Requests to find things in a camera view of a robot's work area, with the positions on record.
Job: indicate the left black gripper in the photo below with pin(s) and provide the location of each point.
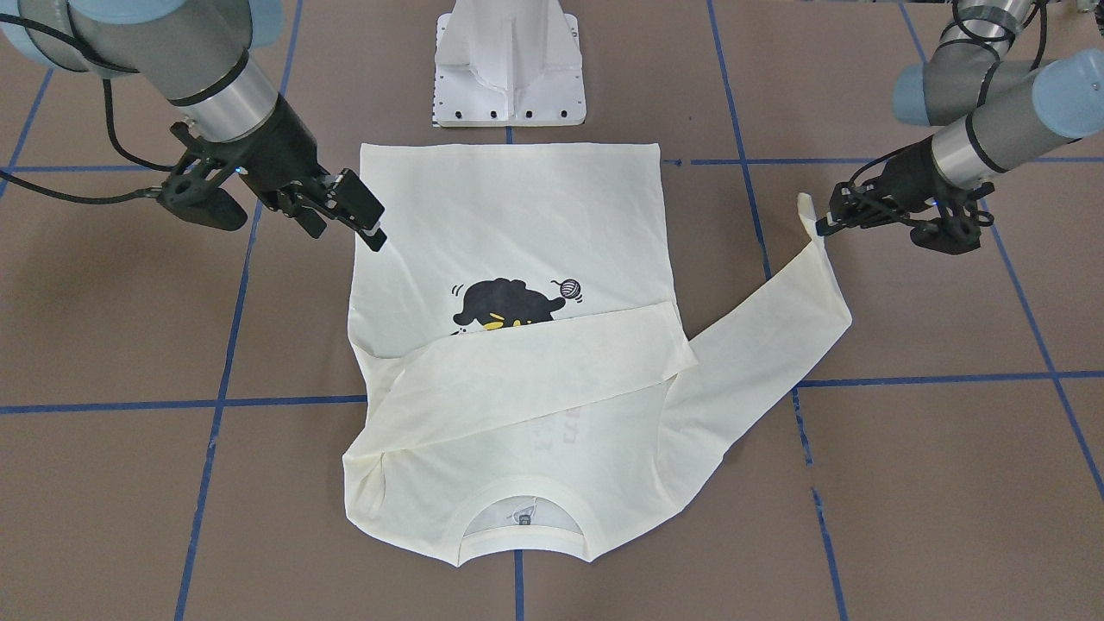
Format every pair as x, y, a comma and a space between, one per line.
915, 175

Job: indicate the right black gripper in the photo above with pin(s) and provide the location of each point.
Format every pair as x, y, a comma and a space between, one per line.
281, 148

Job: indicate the cream long-sleeve cat shirt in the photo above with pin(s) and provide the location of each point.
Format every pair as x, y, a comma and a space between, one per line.
529, 381

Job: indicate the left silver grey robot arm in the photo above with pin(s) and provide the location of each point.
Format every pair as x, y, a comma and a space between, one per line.
989, 115

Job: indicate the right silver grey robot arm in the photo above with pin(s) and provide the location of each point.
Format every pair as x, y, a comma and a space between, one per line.
234, 119

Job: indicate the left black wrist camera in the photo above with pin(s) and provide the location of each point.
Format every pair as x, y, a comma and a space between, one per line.
956, 231

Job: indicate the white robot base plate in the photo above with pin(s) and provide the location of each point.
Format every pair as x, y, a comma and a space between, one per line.
508, 63

